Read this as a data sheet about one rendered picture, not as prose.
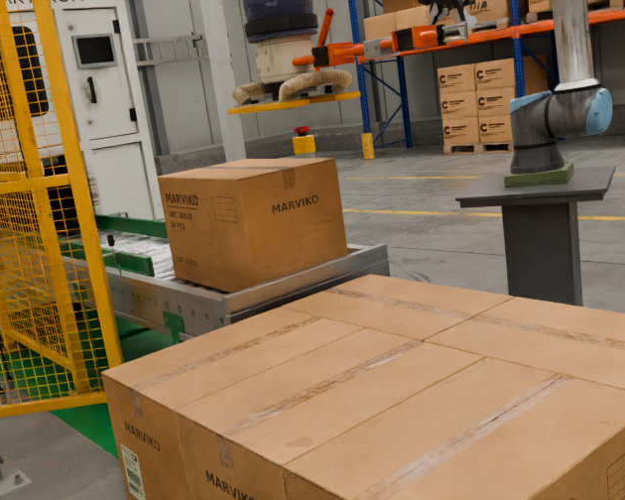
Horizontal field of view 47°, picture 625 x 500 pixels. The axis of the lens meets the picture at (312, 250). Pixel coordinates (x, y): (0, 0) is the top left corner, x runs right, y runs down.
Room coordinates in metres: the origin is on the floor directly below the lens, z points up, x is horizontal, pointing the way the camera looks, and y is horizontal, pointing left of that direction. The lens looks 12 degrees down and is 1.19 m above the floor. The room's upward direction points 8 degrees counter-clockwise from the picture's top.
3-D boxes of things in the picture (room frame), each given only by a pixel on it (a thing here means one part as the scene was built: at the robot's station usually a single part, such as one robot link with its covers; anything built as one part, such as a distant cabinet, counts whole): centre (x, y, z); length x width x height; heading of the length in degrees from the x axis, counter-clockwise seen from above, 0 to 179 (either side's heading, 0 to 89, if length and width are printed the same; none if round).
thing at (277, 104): (2.28, 0.08, 1.17); 0.34 x 0.10 x 0.05; 32
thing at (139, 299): (3.09, 0.99, 0.50); 2.31 x 0.05 x 0.19; 38
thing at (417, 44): (1.82, -0.32, 1.27); 0.08 x 0.07 x 0.05; 32
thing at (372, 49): (1.94, -0.25, 1.27); 0.07 x 0.07 x 0.04; 32
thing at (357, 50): (2.23, -0.21, 1.27); 0.93 x 0.30 x 0.04; 32
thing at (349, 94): (2.39, -0.08, 1.17); 0.34 x 0.10 x 0.05; 32
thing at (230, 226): (2.64, 0.21, 0.75); 0.60 x 0.40 x 0.40; 35
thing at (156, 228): (3.73, 0.74, 0.60); 1.60 x 0.10 x 0.09; 38
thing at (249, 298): (2.37, 0.01, 0.58); 0.70 x 0.03 x 0.06; 128
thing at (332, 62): (2.12, -0.13, 1.27); 0.10 x 0.08 x 0.06; 122
